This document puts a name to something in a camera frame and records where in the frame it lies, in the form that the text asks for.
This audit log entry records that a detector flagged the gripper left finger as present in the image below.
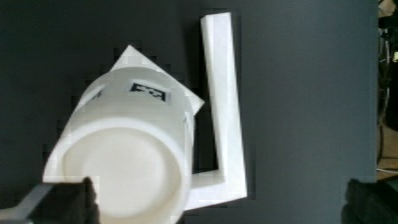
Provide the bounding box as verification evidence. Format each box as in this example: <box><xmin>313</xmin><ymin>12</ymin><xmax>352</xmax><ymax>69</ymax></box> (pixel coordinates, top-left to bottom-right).
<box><xmin>0</xmin><ymin>176</ymin><xmax>102</xmax><ymax>224</ymax></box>

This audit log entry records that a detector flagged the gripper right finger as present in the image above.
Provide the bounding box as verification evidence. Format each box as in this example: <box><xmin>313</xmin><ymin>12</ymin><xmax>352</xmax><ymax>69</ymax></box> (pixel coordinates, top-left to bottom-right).
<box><xmin>343</xmin><ymin>178</ymin><xmax>398</xmax><ymax>224</ymax></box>

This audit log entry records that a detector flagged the white lamp shade cone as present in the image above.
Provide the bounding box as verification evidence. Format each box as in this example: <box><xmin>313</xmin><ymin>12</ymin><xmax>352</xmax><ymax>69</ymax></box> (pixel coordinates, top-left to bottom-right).
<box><xmin>43</xmin><ymin>67</ymin><xmax>194</xmax><ymax>224</ymax></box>

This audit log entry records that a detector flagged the white lamp base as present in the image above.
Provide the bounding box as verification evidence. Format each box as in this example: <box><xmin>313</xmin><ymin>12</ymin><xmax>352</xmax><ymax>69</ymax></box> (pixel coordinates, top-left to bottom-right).
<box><xmin>112</xmin><ymin>45</ymin><xmax>205</xmax><ymax>113</ymax></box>

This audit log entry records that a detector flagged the white front fence bar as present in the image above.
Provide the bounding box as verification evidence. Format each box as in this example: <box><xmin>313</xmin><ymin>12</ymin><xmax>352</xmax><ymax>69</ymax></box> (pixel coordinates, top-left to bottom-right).
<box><xmin>185</xmin><ymin>170</ymin><xmax>247</xmax><ymax>210</ymax></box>

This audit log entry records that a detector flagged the white right fence block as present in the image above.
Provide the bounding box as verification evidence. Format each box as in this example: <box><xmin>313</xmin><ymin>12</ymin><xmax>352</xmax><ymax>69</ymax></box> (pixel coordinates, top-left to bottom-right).
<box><xmin>201</xmin><ymin>12</ymin><xmax>246</xmax><ymax>180</ymax></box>

